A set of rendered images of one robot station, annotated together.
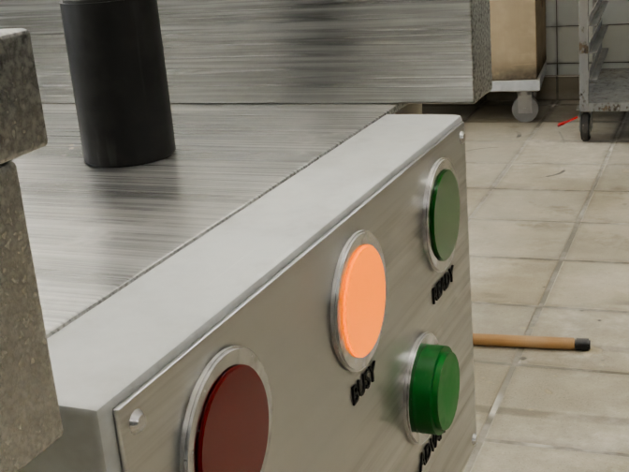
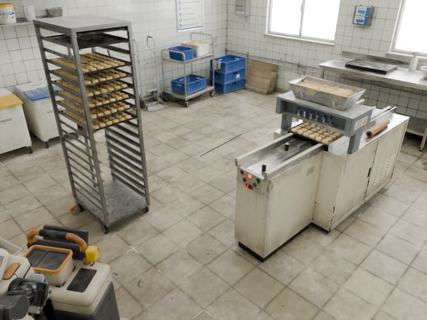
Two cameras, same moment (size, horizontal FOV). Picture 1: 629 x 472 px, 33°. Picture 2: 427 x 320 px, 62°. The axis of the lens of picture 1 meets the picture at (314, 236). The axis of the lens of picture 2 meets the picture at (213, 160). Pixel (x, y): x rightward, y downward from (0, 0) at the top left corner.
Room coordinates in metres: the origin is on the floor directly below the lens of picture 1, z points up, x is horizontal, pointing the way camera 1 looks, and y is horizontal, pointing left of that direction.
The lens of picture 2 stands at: (0.89, -2.20, 2.19)
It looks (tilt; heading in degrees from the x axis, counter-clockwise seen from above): 29 degrees down; 112
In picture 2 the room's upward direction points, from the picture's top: straight up
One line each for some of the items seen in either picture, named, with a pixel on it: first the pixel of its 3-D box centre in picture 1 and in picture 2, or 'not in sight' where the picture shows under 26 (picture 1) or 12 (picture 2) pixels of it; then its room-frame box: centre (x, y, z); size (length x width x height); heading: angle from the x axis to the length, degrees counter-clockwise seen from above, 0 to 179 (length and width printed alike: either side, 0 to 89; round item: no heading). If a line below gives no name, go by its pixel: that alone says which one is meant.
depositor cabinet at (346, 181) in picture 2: not in sight; (337, 162); (0.85, 1.22, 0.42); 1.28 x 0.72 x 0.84; 65
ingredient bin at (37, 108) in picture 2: not in sight; (49, 112); (-3.00, 1.23, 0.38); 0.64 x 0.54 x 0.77; 157
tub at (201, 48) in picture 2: not in sight; (194, 48); (-1.89, 3.67, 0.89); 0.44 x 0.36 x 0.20; 166
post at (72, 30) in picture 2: not in sight; (92, 141); (-0.96, -0.23, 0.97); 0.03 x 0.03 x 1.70; 68
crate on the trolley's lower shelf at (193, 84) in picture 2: not in sight; (189, 84); (-1.94, 3.49, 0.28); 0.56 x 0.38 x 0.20; 75
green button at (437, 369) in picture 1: (426, 388); not in sight; (0.32, -0.03, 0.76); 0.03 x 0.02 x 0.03; 155
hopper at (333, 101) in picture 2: not in sight; (324, 93); (0.65, 0.79, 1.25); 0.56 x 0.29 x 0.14; 155
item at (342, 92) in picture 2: not in sight; (324, 91); (0.65, 0.79, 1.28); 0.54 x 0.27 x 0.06; 155
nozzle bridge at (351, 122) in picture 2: not in sight; (319, 120); (0.65, 0.79, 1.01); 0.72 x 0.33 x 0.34; 155
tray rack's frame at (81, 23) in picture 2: not in sight; (98, 127); (-1.16, 0.10, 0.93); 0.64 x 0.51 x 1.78; 158
